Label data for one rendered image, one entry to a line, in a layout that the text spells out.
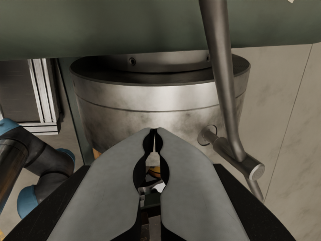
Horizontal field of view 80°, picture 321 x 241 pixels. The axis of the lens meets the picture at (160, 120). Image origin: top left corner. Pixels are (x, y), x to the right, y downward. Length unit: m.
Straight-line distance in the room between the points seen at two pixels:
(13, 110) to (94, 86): 1.20
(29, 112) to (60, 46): 1.23
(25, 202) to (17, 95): 0.96
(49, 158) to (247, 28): 0.50
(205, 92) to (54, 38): 0.17
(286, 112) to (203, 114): 2.17
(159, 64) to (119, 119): 0.09
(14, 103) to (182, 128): 1.26
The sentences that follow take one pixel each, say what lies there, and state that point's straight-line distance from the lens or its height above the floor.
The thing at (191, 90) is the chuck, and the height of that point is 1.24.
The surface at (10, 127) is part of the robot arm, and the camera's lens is 0.55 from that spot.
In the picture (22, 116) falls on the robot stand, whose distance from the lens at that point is 1.45.
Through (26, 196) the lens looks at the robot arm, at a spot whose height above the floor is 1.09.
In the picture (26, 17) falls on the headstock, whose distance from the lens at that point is 0.20.
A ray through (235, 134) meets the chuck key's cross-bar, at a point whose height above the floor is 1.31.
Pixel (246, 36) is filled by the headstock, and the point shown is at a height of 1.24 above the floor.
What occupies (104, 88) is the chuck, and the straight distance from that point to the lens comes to 0.25.
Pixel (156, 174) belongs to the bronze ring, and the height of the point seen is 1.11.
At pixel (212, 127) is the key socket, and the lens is 0.28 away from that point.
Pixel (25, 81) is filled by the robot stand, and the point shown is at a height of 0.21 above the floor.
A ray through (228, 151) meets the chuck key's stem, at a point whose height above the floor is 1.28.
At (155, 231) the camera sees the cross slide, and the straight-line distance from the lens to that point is 0.90.
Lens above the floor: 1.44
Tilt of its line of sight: 59 degrees down
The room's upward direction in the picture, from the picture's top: 151 degrees clockwise
